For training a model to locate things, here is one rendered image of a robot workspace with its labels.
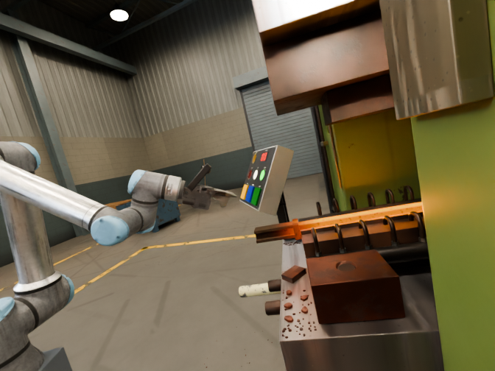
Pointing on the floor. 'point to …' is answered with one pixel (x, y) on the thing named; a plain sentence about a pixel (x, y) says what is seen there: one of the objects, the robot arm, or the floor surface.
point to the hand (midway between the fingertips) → (233, 193)
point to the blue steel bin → (169, 210)
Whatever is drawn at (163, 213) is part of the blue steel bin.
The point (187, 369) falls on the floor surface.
